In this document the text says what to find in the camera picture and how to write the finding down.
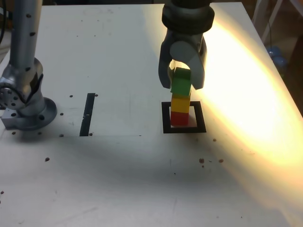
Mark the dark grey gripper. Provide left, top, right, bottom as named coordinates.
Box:
left=158, top=28, right=209, bottom=90

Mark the green cube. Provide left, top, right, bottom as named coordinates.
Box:
left=170, top=67, right=192, bottom=96

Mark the yellow cube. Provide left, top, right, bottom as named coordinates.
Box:
left=170, top=94, right=190, bottom=114

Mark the red cube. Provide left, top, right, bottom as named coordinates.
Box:
left=170, top=112, right=189, bottom=126

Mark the black tape square outline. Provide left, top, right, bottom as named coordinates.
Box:
left=161, top=101, right=207, bottom=134

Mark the blue round object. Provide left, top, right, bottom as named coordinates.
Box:
left=266, top=46, right=288, bottom=69

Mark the black tape strip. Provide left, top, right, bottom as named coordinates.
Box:
left=79, top=93, right=96, bottom=137

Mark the white metal frame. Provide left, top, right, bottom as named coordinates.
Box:
left=251, top=0, right=285, bottom=45

